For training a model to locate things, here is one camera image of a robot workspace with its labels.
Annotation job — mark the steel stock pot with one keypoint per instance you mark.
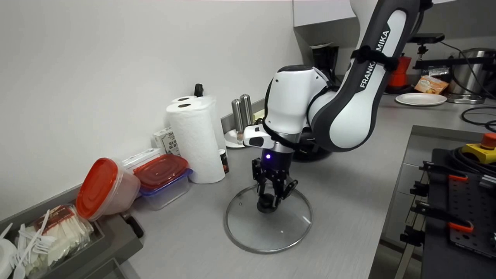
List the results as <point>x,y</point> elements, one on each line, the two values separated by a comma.
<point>473,74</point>

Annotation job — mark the black clamp rack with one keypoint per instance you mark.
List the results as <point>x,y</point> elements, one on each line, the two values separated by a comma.
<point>466,217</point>

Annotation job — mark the yellow emergency stop button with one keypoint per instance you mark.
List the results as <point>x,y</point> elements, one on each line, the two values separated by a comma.
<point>483,147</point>

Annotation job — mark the red orange jug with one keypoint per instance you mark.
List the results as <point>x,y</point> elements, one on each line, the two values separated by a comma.
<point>399,74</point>

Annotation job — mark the grey wall cabinet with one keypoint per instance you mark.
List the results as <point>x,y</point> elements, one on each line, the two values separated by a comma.
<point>326,20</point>

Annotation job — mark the grey metal tray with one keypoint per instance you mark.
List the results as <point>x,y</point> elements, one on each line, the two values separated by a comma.
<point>111,242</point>

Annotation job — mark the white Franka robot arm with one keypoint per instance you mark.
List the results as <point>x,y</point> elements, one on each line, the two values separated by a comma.
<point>357,102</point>

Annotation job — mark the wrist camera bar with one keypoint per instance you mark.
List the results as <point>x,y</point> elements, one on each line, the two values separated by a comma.
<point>256,136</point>

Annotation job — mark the small white plate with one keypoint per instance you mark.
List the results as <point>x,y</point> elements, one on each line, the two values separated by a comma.
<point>233,139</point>

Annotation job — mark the small black bottle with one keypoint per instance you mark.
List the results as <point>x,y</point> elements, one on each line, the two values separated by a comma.
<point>224,161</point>

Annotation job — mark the large white plate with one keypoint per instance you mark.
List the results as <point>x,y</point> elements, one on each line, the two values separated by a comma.
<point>421,99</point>

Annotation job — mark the steel shaker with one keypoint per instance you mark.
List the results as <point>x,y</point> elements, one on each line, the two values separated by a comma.
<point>236,113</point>
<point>247,108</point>

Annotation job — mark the white wall outlet box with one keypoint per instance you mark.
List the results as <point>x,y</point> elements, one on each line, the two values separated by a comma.
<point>165,139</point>

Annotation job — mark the black camera on stand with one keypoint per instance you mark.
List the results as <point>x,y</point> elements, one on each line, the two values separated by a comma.
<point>428,39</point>

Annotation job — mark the glass pot lid black knob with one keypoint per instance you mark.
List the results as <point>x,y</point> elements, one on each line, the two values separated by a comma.
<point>269,232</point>

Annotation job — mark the white paper towel roll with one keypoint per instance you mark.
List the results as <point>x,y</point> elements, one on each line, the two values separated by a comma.
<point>199,144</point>
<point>180,97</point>

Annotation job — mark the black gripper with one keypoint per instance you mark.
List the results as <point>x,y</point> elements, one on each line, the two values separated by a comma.
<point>273,166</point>

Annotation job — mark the white plastic cutlery bag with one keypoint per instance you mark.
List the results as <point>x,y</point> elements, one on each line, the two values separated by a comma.
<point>60,237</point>

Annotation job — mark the flat container red lid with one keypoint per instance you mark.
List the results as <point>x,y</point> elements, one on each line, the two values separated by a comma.
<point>163,178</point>

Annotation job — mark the tilted tub red lid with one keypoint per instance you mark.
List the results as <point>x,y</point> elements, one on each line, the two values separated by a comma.
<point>101,187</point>

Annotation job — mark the orange snack package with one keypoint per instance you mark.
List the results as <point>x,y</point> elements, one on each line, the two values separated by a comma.
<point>432,85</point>

